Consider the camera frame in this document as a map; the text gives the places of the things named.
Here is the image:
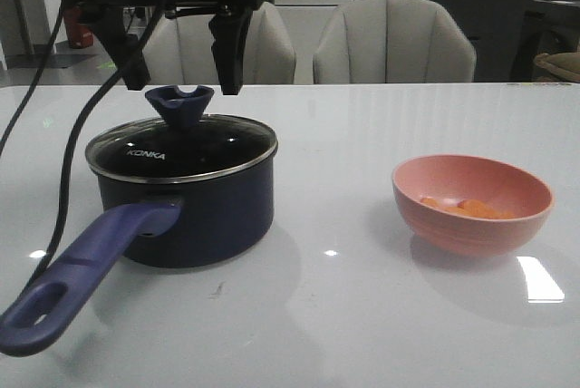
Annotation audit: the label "left beige chair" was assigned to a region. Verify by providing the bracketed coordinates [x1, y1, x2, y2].
[143, 2, 296, 85]

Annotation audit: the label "red bin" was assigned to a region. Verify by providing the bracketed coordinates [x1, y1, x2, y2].
[63, 6, 93, 49]

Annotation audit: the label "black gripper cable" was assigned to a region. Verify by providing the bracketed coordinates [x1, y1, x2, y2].
[0, 0, 82, 158]

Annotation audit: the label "pink bowl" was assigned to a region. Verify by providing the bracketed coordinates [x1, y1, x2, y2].
[391, 154, 554, 257]

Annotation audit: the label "orange ham slices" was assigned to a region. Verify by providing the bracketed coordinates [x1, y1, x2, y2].
[420, 197, 516, 219]

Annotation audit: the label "dark blue saucepan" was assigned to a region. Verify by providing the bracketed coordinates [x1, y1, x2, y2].
[1, 160, 274, 356]

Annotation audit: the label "beige chair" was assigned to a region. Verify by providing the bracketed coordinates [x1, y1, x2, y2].
[313, 0, 477, 84]
[143, 2, 296, 85]

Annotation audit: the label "olive cushion seat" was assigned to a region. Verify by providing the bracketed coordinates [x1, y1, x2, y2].
[534, 52, 580, 83]

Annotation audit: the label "right beige chair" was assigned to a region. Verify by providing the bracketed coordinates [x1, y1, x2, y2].
[313, 0, 477, 84]

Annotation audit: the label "glass lid with blue knob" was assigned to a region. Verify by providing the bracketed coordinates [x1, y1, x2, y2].
[85, 85, 278, 184]

